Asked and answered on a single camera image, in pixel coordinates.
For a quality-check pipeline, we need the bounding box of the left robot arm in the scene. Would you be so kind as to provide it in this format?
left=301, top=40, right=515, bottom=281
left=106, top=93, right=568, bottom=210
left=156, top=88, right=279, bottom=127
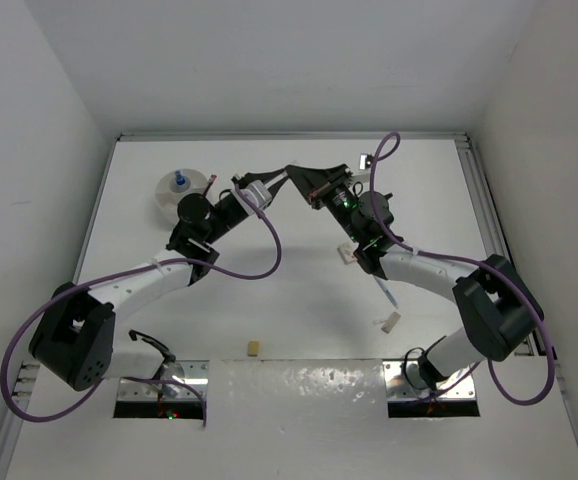
left=28, top=169, right=287, bottom=391

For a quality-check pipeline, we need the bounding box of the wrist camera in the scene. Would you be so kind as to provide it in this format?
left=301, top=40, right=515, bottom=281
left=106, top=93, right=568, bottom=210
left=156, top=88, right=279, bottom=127
left=359, top=153, right=374, bottom=171
left=233, top=181, right=273, bottom=215

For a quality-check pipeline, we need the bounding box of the beige eraser block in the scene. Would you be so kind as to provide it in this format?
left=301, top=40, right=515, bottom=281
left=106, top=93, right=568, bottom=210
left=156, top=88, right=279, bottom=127
left=381, top=311, right=401, bottom=334

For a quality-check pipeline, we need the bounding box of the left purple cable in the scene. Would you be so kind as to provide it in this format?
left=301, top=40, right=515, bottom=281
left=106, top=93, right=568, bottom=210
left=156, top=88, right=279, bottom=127
left=0, top=182, right=284, bottom=429

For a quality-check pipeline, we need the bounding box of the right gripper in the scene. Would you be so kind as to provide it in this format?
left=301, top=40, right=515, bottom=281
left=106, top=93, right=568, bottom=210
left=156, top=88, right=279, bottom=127
left=286, top=164, right=363, bottom=244

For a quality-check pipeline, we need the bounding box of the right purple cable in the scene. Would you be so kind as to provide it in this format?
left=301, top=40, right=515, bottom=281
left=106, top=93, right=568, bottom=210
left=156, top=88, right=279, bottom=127
left=368, top=132, right=556, bottom=405

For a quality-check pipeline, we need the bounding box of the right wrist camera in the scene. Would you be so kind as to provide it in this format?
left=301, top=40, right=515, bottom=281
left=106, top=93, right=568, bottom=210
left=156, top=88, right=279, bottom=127
left=359, top=153, right=374, bottom=171

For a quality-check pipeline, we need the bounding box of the small yellow eraser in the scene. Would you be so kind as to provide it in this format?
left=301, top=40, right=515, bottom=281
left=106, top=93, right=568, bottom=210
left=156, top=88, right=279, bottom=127
left=246, top=340, right=260, bottom=357

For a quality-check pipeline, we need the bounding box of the white round divided container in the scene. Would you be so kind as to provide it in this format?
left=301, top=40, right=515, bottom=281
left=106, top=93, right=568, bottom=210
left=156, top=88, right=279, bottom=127
left=154, top=169, right=208, bottom=225

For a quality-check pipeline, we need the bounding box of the staples box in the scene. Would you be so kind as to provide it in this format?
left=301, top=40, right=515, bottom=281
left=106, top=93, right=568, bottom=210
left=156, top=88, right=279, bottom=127
left=337, top=244, right=357, bottom=265

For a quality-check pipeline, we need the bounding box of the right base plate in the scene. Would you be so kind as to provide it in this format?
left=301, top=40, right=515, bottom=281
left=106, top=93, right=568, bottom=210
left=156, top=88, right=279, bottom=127
left=383, top=359, right=479, bottom=401

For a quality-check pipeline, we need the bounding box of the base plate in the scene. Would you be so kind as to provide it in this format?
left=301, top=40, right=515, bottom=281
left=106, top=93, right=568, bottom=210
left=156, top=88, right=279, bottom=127
left=383, top=359, right=479, bottom=401
left=117, top=360, right=209, bottom=403

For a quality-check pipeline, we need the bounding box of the purple cable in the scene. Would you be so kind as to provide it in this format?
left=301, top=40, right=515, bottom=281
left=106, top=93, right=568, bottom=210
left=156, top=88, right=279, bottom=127
left=368, top=132, right=556, bottom=405
left=0, top=182, right=284, bottom=429

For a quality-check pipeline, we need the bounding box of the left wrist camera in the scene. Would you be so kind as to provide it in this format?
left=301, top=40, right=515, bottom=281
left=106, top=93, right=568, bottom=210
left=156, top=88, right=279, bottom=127
left=233, top=181, right=273, bottom=215

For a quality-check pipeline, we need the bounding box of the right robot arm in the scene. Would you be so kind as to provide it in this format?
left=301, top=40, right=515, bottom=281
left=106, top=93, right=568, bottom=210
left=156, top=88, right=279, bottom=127
left=286, top=165, right=544, bottom=390

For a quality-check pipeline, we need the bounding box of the blue ballpoint pen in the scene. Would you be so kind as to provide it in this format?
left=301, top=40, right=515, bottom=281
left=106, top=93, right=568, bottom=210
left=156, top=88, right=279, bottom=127
left=374, top=277, right=399, bottom=309

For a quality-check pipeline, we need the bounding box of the left base plate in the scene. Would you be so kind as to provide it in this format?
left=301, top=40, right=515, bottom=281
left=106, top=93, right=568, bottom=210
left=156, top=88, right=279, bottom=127
left=117, top=360, right=209, bottom=403

